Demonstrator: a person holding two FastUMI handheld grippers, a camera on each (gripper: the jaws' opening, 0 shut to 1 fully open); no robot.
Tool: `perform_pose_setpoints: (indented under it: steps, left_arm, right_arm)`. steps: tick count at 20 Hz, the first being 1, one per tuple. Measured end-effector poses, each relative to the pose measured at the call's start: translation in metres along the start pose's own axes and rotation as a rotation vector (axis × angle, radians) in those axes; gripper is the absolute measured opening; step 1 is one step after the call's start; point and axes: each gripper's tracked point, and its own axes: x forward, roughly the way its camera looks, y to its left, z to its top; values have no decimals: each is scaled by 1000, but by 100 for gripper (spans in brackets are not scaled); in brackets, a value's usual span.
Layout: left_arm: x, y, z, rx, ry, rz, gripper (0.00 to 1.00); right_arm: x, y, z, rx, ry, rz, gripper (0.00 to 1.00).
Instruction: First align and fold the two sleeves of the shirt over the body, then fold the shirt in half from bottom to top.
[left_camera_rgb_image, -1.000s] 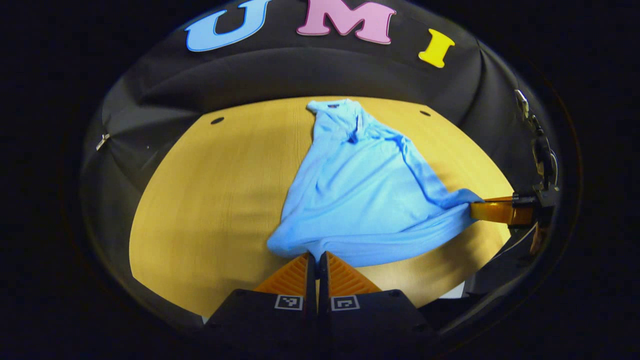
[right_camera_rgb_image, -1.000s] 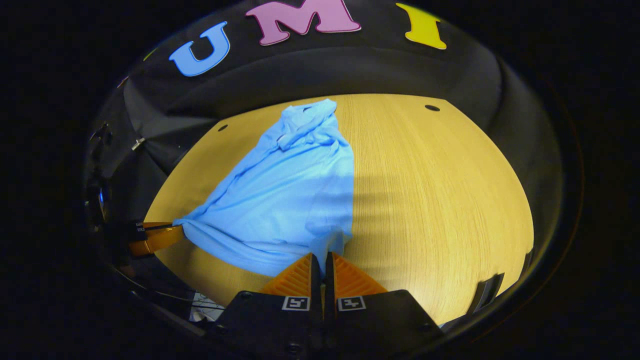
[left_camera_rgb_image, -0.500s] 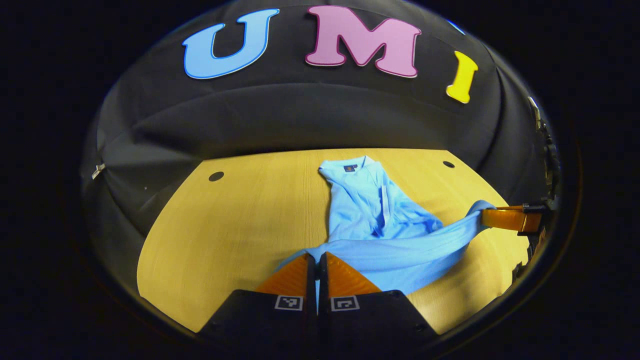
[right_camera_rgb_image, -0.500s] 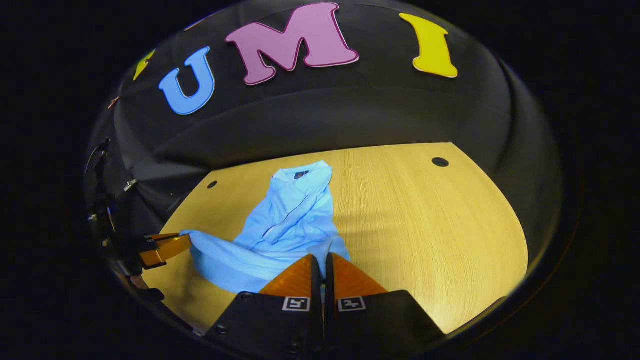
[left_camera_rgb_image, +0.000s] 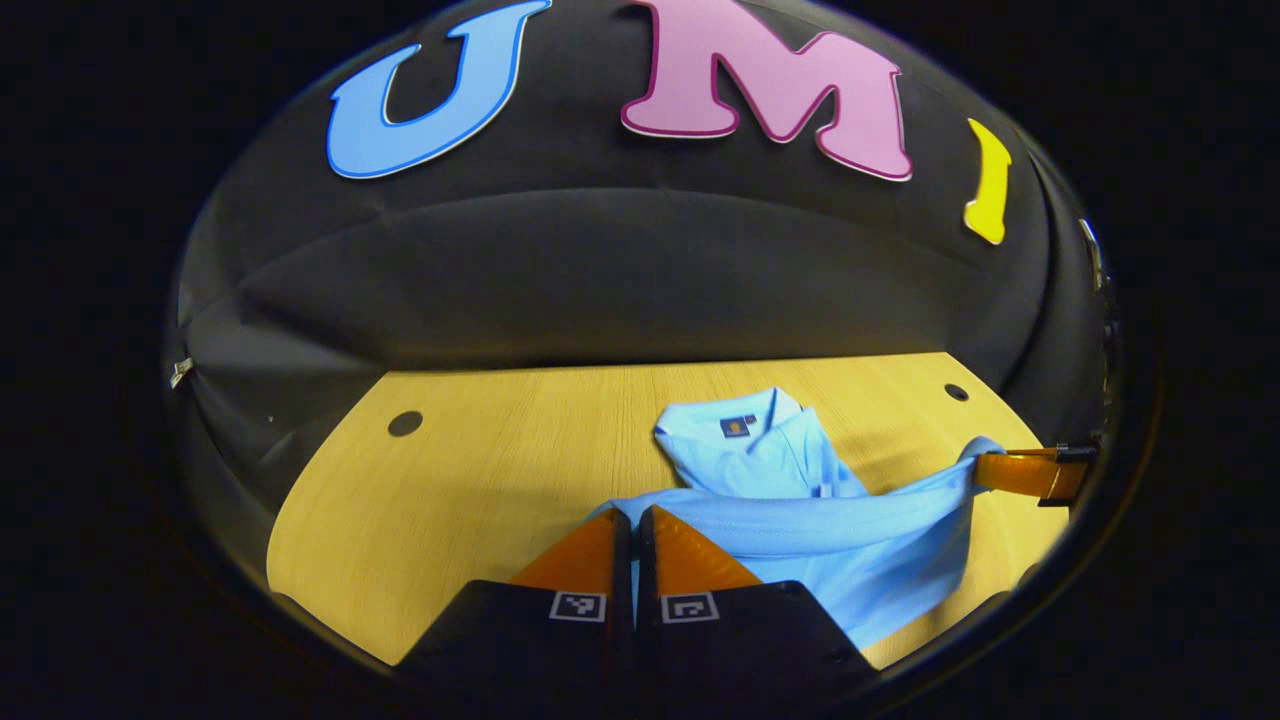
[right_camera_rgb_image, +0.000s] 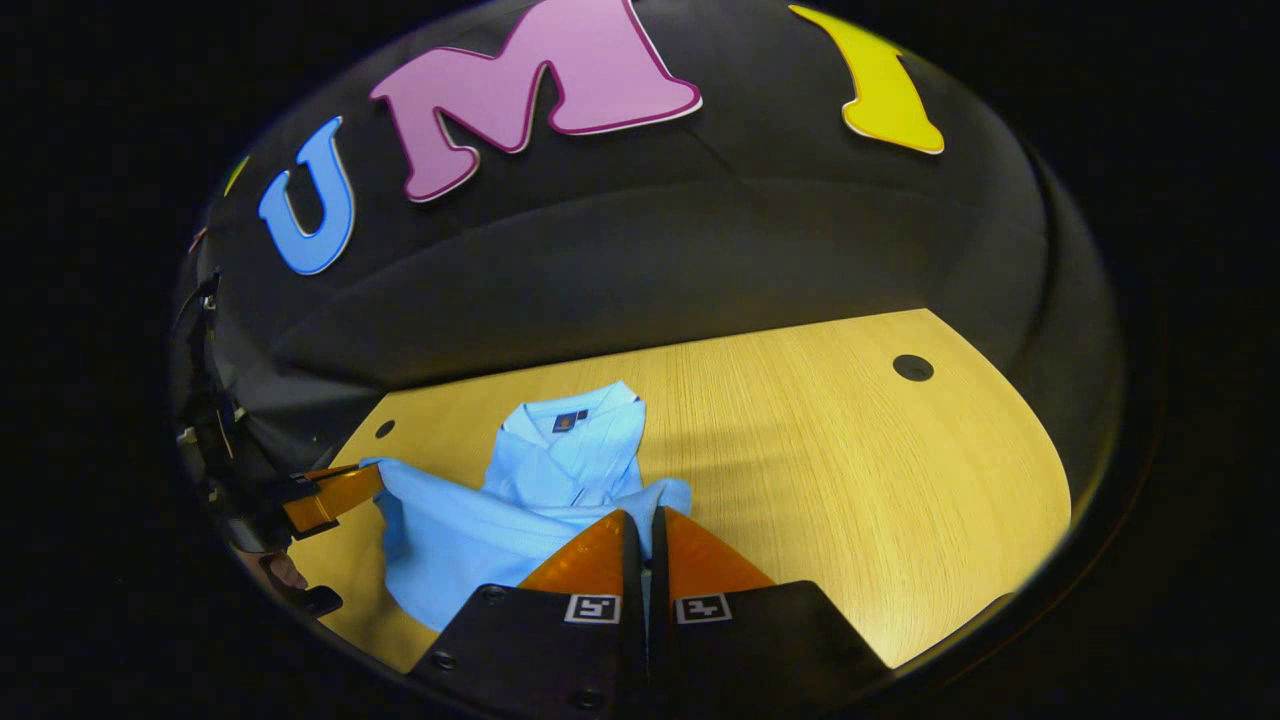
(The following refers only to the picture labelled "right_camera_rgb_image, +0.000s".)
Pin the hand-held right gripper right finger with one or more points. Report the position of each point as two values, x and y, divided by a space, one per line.
750 650

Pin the light blue T-shirt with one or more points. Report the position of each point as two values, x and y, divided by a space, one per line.
470 540

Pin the black backdrop cloth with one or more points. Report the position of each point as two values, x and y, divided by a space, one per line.
650 250

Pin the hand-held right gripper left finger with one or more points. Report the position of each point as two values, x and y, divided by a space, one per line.
560 650

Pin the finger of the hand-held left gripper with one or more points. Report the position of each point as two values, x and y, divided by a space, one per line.
335 500

